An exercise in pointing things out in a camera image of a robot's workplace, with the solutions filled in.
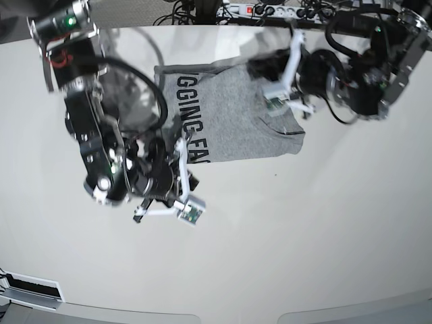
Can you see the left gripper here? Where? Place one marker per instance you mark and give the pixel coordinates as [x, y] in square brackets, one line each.
[322, 74]

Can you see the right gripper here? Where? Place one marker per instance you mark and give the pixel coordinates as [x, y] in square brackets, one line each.
[158, 175]

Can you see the grey t-shirt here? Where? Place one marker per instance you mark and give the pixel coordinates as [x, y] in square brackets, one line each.
[221, 105]

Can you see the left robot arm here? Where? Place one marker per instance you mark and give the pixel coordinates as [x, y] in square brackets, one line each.
[368, 83]

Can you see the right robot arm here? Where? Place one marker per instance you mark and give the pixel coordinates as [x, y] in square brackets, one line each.
[120, 164]

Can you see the white power strip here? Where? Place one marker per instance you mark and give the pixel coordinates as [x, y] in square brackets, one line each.
[310, 11]

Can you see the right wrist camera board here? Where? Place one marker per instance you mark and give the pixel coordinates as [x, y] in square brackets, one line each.
[192, 210]

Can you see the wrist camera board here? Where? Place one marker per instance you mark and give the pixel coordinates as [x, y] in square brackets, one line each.
[275, 96]
[192, 210]

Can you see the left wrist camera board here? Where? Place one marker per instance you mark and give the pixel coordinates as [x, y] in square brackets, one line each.
[275, 96]

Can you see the table cable grommet slot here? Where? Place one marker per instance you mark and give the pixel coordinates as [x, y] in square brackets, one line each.
[33, 292]

